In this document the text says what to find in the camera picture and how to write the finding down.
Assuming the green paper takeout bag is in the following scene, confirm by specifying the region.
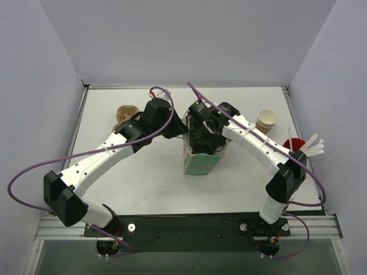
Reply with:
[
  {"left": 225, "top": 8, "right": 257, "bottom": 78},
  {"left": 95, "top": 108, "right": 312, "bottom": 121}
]
[{"left": 182, "top": 113, "right": 228, "bottom": 175}]

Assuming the brown pulp cup carrier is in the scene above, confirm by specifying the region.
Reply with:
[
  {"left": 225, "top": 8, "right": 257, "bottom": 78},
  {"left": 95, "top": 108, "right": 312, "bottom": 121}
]
[{"left": 112, "top": 105, "right": 139, "bottom": 131}]

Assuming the white wrapped straws bundle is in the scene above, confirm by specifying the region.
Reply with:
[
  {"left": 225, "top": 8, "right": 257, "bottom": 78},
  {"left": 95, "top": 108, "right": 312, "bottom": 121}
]
[{"left": 299, "top": 133, "right": 325, "bottom": 158}]

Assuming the red cylindrical straw holder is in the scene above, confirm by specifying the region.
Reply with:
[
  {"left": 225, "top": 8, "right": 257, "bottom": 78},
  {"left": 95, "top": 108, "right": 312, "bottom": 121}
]
[{"left": 283, "top": 137, "right": 306, "bottom": 152}]

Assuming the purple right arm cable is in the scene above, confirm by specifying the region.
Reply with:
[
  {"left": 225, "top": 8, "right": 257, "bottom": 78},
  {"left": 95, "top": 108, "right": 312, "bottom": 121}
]
[{"left": 187, "top": 82, "right": 327, "bottom": 260}]

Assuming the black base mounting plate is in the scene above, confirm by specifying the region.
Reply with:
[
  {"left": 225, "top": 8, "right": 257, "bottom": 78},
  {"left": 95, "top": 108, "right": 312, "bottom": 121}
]
[{"left": 83, "top": 214, "right": 291, "bottom": 253}]

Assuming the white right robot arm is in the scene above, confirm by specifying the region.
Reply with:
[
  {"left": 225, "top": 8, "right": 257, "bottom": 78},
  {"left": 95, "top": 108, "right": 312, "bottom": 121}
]
[{"left": 188, "top": 100, "right": 307, "bottom": 225}]

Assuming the aluminium front rail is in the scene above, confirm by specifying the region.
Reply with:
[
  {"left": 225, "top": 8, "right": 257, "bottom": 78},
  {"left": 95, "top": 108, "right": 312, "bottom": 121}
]
[{"left": 34, "top": 215, "right": 343, "bottom": 241}]

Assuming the stack of brown paper cups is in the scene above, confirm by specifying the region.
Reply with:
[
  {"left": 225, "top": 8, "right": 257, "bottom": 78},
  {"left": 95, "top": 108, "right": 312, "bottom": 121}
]
[{"left": 256, "top": 109, "right": 278, "bottom": 135}]

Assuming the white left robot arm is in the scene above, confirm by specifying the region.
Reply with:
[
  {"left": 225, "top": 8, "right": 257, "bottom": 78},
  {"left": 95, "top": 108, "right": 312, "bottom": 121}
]
[{"left": 44, "top": 98, "right": 188, "bottom": 236}]

